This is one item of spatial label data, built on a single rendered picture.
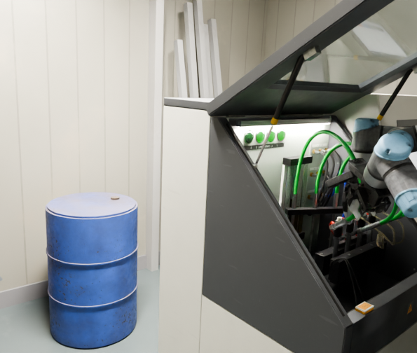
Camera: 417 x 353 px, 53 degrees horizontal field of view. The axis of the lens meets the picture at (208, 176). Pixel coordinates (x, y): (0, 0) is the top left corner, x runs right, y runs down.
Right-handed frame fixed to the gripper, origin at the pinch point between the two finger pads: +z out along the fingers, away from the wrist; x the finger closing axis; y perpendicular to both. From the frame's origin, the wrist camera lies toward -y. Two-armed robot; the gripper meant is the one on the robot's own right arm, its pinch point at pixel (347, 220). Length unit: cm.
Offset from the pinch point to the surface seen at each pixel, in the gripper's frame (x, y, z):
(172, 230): -35, -55, 14
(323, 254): -3.7, -5.7, 14.0
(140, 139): 45, -209, 1
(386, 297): -9.4, 21.0, 17.0
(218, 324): -35, -26, 40
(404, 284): 4.2, 20.2, 17.0
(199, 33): 82, -187, -81
